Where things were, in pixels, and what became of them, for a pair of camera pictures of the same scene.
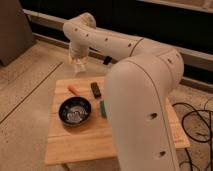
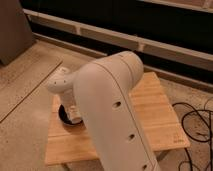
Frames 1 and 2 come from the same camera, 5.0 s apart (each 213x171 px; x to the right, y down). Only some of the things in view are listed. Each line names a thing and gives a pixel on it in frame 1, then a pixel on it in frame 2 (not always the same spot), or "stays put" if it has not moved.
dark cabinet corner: [16, 36] stays put
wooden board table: [90, 140] stays put
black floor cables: [210, 125] stays put
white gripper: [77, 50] to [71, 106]
